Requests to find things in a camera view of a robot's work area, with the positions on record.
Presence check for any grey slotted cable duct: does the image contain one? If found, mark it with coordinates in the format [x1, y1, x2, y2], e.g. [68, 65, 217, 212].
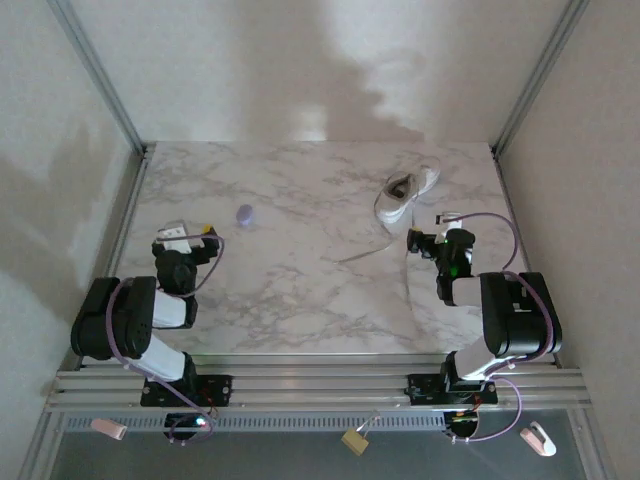
[62, 412, 447, 433]

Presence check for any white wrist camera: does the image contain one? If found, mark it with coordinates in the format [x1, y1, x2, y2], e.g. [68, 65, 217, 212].
[435, 211, 465, 241]
[156, 226, 195, 254]

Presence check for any aluminium table side rail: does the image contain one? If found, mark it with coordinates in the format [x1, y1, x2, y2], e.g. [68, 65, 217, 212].
[79, 143, 155, 371]
[492, 147, 562, 369]

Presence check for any white sneaker shoe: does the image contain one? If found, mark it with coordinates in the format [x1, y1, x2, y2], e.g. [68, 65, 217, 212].
[374, 162, 442, 225]

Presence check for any pink and white clip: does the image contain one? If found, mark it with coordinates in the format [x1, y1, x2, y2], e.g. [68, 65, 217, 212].
[518, 421, 558, 458]

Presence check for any brass padlock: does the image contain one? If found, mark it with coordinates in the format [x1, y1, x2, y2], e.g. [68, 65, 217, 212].
[341, 409, 384, 457]

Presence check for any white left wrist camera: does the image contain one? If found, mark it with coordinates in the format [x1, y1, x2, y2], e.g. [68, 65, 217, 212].
[156, 226, 195, 254]

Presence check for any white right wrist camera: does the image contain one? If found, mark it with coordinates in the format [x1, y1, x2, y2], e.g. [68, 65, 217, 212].
[435, 211, 465, 241]

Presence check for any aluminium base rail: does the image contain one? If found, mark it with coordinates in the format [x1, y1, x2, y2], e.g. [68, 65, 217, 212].
[43, 352, 595, 414]

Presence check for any aluminium frame leg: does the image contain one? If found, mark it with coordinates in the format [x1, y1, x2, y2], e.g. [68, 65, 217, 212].
[17, 412, 66, 480]
[569, 409, 619, 480]

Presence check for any aluminium frame post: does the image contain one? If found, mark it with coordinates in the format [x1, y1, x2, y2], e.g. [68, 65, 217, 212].
[46, 0, 154, 157]
[491, 0, 592, 157]

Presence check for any black controller board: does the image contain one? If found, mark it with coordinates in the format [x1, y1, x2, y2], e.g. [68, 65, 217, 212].
[163, 412, 215, 445]
[443, 410, 481, 444]

